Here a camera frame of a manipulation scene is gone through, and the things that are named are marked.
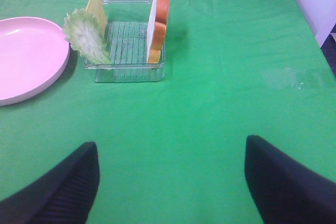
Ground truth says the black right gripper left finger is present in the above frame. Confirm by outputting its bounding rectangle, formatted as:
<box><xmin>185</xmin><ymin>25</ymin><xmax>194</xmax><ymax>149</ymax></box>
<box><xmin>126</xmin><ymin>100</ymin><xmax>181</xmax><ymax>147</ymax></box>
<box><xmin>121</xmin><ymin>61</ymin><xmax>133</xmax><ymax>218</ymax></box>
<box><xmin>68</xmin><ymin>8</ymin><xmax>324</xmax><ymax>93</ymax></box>
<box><xmin>1</xmin><ymin>142</ymin><xmax>100</xmax><ymax>223</ymax></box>

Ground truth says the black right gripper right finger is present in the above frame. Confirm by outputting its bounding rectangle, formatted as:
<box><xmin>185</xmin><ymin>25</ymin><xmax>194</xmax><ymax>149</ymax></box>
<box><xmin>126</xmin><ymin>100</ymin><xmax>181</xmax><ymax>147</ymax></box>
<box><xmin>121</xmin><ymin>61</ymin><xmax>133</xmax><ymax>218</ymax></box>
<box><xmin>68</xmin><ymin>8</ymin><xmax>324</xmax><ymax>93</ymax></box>
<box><xmin>245</xmin><ymin>135</ymin><xmax>335</xmax><ymax>223</ymax></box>

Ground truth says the green lettuce leaf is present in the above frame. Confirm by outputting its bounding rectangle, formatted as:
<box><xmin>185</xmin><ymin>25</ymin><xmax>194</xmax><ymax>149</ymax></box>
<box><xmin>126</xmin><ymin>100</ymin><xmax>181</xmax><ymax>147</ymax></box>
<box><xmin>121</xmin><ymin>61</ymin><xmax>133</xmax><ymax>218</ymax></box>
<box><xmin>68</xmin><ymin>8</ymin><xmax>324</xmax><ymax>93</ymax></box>
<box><xmin>62</xmin><ymin>8</ymin><xmax>111</xmax><ymax>65</ymax></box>

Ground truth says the pink round plate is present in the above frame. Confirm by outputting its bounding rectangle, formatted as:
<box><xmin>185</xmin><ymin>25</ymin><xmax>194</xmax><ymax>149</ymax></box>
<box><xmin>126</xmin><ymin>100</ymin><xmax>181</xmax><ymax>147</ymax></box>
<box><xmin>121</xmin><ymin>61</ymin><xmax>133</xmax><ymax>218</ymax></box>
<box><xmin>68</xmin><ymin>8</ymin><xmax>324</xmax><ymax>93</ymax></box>
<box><xmin>1</xmin><ymin>17</ymin><xmax>70</xmax><ymax>106</ymax></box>

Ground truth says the toast slice in right tray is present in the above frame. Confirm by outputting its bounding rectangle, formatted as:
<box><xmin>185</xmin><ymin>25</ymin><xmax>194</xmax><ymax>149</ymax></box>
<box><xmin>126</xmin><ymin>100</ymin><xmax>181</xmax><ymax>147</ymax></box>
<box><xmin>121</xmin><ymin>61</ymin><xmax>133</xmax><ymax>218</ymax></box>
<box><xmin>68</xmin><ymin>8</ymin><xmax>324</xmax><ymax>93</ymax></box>
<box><xmin>146</xmin><ymin>0</ymin><xmax>170</xmax><ymax>63</ymax></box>

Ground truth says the clear right plastic tray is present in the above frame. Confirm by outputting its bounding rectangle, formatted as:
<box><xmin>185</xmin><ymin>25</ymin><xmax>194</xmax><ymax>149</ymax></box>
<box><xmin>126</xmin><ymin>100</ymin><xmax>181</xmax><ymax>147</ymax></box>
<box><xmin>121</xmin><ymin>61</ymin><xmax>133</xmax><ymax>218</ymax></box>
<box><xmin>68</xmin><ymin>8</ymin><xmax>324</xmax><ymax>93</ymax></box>
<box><xmin>84</xmin><ymin>0</ymin><xmax>165</xmax><ymax>83</ymax></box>

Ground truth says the yellow cheese slice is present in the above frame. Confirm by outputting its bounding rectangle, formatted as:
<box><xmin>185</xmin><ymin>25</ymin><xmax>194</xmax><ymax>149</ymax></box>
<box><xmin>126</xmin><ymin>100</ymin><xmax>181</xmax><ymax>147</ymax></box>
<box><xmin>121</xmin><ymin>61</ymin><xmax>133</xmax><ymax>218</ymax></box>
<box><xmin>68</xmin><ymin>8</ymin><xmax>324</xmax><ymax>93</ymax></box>
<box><xmin>86</xmin><ymin>0</ymin><xmax>108</xmax><ymax>38</ymax></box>

